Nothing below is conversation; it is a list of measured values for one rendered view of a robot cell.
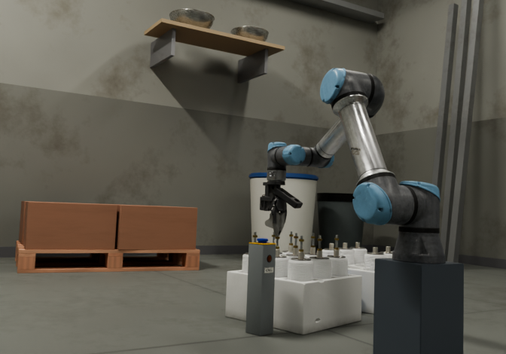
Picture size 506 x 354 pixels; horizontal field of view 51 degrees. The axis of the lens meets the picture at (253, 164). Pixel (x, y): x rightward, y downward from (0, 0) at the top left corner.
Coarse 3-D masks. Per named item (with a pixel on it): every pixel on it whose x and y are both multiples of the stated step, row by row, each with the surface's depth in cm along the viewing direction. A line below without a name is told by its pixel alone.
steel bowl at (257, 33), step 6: (234, 30) 463; (240, 30) 458; (246, 30) 456; (252, 30) 456; (258, 30) 458; (264, 30) 462; (246, 36) 458; (252, 36) 458; (258, 36) 460; (264, 36) 464
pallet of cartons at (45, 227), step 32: (32, 224) 317; (64, 224) 325; (96, 224) 333; (128, 224) 340; (160, 224) 350; (192, 224) 360; (32, 256) 316; (96, 256) 395; (128, 256) 413; (160, 256) 416; (192, 256) 358
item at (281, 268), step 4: (276, 260) 201; (280, 260) 201; (284, 260) 202; (288, 260) 204; (276, 264) 201; (280, 264) 201; (284, 264) 202; (276, 268) 200; (280, 268) 201; (284, 268) 201; (276, 272) 200; (280, 272) 201; (284, 272) 201; (276, 276) 200; (280, 276) 201; (284, 276) 201
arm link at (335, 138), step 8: (376, 80) 172; (376, 88) 171; (376, 96) 171; (384, 96) 176; (376, 104) 174; (368, 112) 178; (376, 112) 181; (336, 128) 190; (328, 136) 194; (336, 136) 192; (344, 136) 190; (320, 144) 199; (328, 144) 195; (336, 144) 194; (312, 152) 201; (320, 152) 199; (328, 152) 198; (312, 160) 201; (320, 160) 202; (328, 160) 204
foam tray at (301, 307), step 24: (240, 288) 207; (288, 288) 191; (312, 288) 190; (336, 288) 201; (360, 288) 213; (240, 312) 206; (288, 312) 190; (312, 312) 189; (336, 312) 200; (360, 312) 213
